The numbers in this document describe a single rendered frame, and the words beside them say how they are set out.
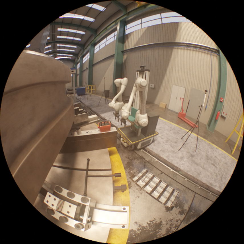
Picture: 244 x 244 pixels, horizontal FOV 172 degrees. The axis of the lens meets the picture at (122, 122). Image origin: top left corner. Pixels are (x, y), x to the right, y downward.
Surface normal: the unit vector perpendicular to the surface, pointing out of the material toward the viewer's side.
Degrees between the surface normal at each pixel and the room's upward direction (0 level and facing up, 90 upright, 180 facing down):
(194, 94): 90
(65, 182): 0
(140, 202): 0
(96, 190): 0
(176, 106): 90
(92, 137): 90
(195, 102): 90
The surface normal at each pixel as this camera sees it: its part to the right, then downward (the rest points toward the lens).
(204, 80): -0.76, 0.26
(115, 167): 0.06, -0.89
